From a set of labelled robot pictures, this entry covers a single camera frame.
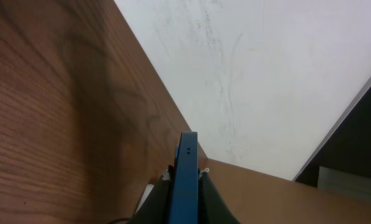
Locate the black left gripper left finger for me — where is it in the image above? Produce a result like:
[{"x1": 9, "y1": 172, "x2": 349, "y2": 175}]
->
[{"x1": 128, "y1": 165, "x2": 174, "y2": 224}]

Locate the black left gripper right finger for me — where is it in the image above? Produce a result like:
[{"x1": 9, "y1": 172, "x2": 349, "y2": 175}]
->
[{"x1": 198, "y1": 168, "x2": 240, "y2": 224}]

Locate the blue Galaxy smartphone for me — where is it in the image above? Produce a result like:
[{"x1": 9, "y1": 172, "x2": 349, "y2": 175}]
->
[{"x1": 167, "y1": 131, "x2": 198, "y2": 224}]

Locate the brown cardboard panel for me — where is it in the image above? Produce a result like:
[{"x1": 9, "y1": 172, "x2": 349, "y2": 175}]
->
[{"x1": 199, "y1": 159, "x2": 371, "y2": 224}]

